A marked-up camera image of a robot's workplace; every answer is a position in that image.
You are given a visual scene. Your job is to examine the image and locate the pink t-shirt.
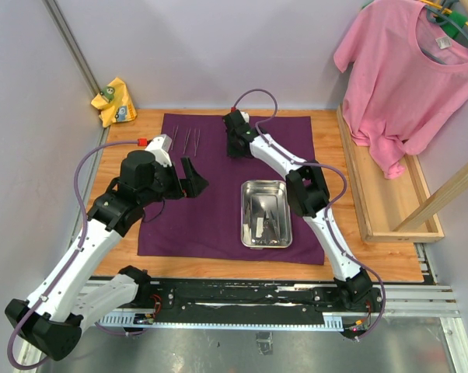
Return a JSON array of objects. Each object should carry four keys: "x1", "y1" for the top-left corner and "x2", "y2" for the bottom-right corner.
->
[{"x1": 334, "y1": 1, "x2": 468, "y2": 179}]

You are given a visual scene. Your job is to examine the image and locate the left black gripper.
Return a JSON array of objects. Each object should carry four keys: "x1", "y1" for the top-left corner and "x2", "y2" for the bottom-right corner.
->
[{"x1": 139, "y1": 156, "x2": 209, "y2": 206}]

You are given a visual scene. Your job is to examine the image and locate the aluminium rail frame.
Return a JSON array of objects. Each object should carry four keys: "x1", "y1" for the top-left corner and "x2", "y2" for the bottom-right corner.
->
[{"x1": 38, "y1": 279, "x2": 468, "y2": 372}]

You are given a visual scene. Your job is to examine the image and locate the purple surgical wrap cloth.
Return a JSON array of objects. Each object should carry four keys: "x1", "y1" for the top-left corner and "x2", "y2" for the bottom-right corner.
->
[{"x1": 138, "y1": 113, "x2": 324, "y2": 265}]

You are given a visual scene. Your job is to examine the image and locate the white gauze pad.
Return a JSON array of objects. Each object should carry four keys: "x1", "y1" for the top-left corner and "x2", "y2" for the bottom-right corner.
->
[{"x1": 254, "y1": 216, "x2": 269, "y2": 239}]

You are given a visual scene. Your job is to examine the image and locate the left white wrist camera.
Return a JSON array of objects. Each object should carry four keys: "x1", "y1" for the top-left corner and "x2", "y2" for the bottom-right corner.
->
[{"x1": 145, "y1": 134, "x2": 173, "y2": 167}]

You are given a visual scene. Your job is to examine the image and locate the aluminium corner post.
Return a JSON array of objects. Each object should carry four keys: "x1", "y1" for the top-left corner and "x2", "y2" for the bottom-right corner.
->
[{"x1": 42, "y1": 0, "x2": 100, "y2": 96}]

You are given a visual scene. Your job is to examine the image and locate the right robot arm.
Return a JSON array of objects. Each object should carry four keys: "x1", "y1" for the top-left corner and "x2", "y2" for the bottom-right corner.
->
[{"x1": 222, "y1": 107, "x2": 373, "y2": 311}]

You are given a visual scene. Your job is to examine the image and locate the yellow hoop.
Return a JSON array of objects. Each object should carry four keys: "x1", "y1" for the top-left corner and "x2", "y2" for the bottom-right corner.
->
[{"x1": 422, "y1": 0, "x2": 468, "y2": 42}]

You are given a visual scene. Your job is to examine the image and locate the wooden beam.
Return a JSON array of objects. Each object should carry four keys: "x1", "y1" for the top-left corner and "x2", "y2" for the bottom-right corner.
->
[{"x1": 394, "y1": 163, "x2": 468, "y2": 232}]

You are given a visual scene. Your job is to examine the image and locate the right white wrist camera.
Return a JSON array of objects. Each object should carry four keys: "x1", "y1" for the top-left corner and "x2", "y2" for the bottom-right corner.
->
[{"x1": 240, "y1": 111, "x2": 250, "y2": 123}]

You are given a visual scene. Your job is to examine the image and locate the yellow paper bag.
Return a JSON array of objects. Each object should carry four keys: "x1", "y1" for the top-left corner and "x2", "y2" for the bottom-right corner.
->
[{"x1": 91, "y1": 77, "x2": 137, "y2": 128}]

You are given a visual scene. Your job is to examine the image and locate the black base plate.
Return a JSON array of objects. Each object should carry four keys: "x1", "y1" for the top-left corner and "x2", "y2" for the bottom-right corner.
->
[{"x1": 103, "y1": 279, "x2": 382, "y2": 330}]

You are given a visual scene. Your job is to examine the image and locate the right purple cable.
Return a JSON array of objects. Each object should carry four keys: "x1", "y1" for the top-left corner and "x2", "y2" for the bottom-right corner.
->
[{"x1": 230, "y1": 89, "x2": 386, "y2": 343}]

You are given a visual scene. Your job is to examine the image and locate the steel instrument tray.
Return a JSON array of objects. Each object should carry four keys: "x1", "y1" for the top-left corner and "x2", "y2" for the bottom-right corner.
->
[{"x1": 240, "y1": 180, "x2": 292, "y2": 249}]

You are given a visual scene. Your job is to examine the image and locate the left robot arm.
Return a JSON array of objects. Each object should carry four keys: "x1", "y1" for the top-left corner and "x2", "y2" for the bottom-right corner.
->
[{"x1": 5, "y1": 150, "x2": 208, "y2": 370}]

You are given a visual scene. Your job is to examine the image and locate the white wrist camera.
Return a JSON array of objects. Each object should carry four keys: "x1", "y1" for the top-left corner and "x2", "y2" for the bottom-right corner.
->
[
  {"x1": 145, "y1": 134, "x2": 173, "y2": 167},
  {"x1": 240, "y1": 111, "x2": 250, "y2": 123}
]

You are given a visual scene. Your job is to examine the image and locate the steel scissors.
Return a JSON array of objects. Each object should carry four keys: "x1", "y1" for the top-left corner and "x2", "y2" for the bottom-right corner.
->
[{"x1": 264, "y1": 211, "x2": 288, "y2": 247}]

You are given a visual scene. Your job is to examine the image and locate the grey clothes hanger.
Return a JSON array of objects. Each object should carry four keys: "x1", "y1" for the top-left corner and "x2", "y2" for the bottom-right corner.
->
[{"x1": 425, "y1": 1, "x2": 468, "y2": 48}]

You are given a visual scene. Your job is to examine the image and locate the green hanger clip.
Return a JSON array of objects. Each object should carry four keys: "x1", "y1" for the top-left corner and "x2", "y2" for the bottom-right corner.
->
[{"x1": 442, "y1": 11, "x2": 467, "y2": 39}]

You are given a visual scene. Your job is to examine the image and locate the wooden tray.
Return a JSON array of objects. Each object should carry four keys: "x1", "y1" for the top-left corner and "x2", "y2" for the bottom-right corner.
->
[{"x1": 337, "y1": 107, "x2": 445, "y2": 243}]

